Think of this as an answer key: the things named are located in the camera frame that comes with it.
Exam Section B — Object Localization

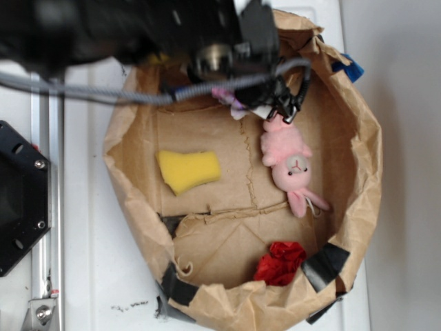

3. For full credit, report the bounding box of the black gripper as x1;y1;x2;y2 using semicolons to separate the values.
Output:
161;0;304;124

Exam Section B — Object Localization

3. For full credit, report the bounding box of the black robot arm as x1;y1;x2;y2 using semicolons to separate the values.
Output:
1;1;311;123

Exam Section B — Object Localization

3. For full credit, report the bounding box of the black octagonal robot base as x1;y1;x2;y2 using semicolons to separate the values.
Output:
1;121;50;277

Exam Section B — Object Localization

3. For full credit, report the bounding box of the crumpled red paper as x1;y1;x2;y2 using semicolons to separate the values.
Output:
253;241;307;286

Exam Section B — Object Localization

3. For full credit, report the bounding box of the pink plush bunny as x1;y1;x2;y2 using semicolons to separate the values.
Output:
260;114;331;218

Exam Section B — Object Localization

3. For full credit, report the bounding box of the blue tape strip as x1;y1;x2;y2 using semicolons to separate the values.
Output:
331;53;365;83

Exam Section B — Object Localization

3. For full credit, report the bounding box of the yellow sponge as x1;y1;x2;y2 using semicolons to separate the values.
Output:
156;150;221;196

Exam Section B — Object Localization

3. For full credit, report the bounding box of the brown paper bag basket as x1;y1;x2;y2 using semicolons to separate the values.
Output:
104;10;383;330

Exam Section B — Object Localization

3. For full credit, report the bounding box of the aluminium rail frame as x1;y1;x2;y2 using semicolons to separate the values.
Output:
25;72;65;331

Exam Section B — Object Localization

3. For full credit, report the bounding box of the grey braided cable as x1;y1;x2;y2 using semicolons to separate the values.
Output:
0;57;312;106

